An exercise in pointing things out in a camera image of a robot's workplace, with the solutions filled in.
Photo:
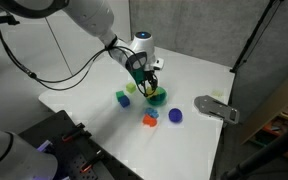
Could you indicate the green plastic bowl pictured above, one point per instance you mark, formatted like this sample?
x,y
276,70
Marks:
x,y
157,100

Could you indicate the gray metal mount plate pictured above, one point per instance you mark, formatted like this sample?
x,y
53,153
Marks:
x,y
215,108

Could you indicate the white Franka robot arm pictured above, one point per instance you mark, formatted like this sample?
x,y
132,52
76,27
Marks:
x,y
90,13

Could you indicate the black red clamp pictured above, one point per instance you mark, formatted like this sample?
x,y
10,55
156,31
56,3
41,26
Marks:
x,y
92,162
72,133

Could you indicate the black gripper, green adapter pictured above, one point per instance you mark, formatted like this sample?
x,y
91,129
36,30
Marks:
x,y
140,77

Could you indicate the lime green cube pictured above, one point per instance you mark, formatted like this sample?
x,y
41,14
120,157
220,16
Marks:
x,y
131,87

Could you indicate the yellow rubber toy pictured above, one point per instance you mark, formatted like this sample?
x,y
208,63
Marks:
x,y
150,90

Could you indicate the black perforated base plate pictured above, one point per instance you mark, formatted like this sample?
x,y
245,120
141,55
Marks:
x,y
60,156

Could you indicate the thick black tripod pole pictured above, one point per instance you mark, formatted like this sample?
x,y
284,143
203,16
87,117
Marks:
x,y
270,150

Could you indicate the light blue rubber toy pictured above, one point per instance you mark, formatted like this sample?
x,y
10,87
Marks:
x,y
152,112

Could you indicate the purple-blue ball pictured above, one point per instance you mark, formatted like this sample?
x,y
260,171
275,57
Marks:
x,y
175,115

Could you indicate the wooden toy bin shelf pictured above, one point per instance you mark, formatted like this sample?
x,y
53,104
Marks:
x,y
274,103

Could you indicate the thin black stand pole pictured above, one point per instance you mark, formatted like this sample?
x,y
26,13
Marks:
x,y
255,33

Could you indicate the blue cube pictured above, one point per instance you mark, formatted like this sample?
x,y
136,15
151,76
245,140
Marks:
x,y
124,101

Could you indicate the orange rubber toy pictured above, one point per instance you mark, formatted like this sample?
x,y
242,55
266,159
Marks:
x,y
149,121

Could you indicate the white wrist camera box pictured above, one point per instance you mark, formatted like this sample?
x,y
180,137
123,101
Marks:
x,y
158,63

